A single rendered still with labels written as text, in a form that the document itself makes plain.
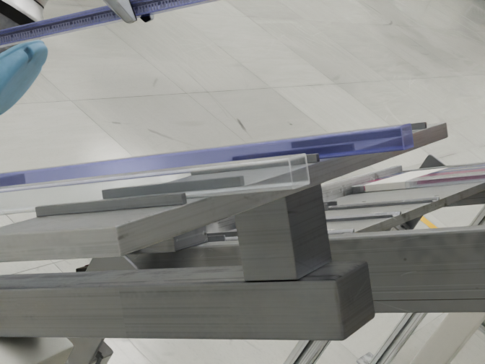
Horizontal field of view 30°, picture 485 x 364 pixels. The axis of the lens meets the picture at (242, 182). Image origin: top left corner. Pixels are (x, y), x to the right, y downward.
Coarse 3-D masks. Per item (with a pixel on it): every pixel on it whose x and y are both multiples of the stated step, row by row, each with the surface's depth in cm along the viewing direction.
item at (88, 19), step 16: (144, 0) 59; (160, 0) 59; (176, 0) 58; (192, 0) 57; (208, 0) 57; (64, 16) 63; (80, 16) 62; (96, 16) 62; (112, 16) 61; (144, 16) 61; (0, 32) 66; (16, 32) 65; (32, 32) 65; (48, 32) 64; (64, 32) 64
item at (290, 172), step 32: (256, 160) 32; (288, 160) 31; (0, 192) 38; (32, 192) 37; (64, 192) 36; (96, 192) 35; (128, 192) 34; (160, 192) 34; (192, 192) 33; (224, 192) 32; (256, 192) 32
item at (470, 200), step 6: (480, 162) 135; (420, 168) 141; (426, 168) 139; (432, 168) 138; (480, 192) 134; (468, 198) 136; (474, 198) 135; (480, 198) 135; (450, 204) 137; (456, 204) 137; (462, 204) 136; (468, 204) 136; (474, 204) 135
